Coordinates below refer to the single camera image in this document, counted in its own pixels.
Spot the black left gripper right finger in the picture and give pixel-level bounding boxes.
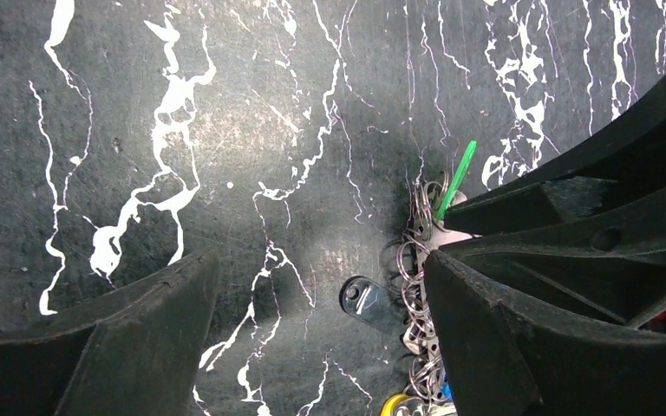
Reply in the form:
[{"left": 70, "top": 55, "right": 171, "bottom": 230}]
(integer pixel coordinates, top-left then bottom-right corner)
[{"left": 426, "top": 250, "right": 666, "bottom": 415}]

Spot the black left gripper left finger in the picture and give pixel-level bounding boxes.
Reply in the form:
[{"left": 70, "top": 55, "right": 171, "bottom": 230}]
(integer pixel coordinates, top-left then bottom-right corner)
[{"left": 0, "top": 250, "right": 219, "bottom": 415}]

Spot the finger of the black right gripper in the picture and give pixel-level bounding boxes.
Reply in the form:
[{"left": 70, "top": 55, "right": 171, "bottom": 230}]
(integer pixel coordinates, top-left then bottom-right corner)
[
  {"left": 444, "top": 74, "right": 666, "bottom": 236},
  {"left": 441, "top": 186, "right": 666, "bottom": 328}
]

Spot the blue key tag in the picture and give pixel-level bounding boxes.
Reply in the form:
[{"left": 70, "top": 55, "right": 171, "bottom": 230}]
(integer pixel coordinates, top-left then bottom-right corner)
[{"left": 439, "top": 377, "right": 453, "bottom": 402}]

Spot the yellow key tag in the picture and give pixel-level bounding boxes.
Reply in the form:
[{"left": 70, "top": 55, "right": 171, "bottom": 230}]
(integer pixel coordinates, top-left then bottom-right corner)
[{"left": 380, "top": 393, "right": 410, "bottom": 416}]

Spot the black key fob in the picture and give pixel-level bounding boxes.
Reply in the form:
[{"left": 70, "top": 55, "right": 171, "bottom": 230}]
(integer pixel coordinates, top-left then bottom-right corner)
[{"left": 339, "top": 276, "right": 407, "bottom": 336}]

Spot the green key tag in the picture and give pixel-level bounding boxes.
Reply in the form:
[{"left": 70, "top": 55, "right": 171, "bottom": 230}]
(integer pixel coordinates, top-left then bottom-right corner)
[{"left": 434, "top": 140, "right": 477, "bottom": 223}]

